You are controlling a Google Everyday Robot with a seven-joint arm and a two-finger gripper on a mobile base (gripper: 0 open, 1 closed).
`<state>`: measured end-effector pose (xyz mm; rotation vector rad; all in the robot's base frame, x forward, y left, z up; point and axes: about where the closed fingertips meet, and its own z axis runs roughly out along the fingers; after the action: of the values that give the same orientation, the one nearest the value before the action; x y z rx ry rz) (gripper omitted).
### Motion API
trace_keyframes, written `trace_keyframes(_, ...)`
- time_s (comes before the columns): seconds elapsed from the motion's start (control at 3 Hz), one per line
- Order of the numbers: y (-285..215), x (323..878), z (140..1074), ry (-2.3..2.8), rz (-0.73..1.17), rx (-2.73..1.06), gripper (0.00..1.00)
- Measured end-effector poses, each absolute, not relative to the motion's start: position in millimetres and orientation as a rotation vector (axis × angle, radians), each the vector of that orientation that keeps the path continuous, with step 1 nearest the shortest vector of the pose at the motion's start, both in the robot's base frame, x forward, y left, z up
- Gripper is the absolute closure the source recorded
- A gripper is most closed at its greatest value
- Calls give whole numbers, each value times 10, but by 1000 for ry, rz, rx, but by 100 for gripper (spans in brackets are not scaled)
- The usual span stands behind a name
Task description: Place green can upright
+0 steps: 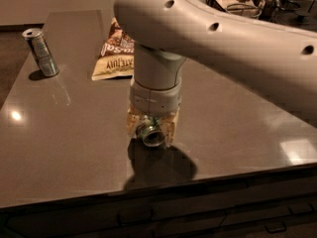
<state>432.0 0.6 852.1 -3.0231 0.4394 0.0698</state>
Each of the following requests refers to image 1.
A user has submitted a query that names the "brown chip bag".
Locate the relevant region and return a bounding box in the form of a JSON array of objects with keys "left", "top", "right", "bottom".
[{"left": 91, "top": 17, "right": 134, "bottom": 81}]

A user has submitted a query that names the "green soda can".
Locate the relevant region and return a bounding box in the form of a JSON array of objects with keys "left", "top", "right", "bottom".
[{"left": 137, "top": 116, "right": 164, "bottom": 148}]

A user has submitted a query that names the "black drawer handle right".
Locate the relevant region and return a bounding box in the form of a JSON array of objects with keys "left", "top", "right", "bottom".
[{"left": 264, "top": 222, "right": 286, "bottom": 234}]

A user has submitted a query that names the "tall silver can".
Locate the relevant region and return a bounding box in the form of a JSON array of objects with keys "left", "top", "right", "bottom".
[{"left": 22, "top": 28, "right": 59, "bottom": 77}]

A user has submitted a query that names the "dark drawer cabinet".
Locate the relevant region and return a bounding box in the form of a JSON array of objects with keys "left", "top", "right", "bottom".
[{"left": 0, "top": 165, "right": 317, "bottom": 238}]

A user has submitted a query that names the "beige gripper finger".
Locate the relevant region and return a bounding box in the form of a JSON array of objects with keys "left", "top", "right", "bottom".
[
  {"left": 161, "top": 109, "right": 179, "bottom": 147},
  {"left": 127, "top": 104, "right": 143, "bottom": 138}
]

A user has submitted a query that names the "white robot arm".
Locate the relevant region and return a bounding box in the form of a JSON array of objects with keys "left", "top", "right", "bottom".
[{"left": 114, "top": 0, "right": 317, "bottom": 144}]

